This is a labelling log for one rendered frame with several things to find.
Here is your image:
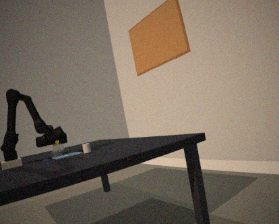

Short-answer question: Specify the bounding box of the beige cylinder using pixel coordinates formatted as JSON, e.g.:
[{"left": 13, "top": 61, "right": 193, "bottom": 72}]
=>
[{"left": 83, "top": 143, "right": 91, "bottom": 154}]

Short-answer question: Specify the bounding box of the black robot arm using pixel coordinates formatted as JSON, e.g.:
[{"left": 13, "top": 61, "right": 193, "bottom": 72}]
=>
[{"left": 0, "top": 89, "right": 65, "bottom": 162}]

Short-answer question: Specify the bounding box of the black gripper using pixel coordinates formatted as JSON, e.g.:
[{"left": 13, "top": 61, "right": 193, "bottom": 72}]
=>
[{"left": 36, "top": 133, "right": 67, "bottom": 147}]

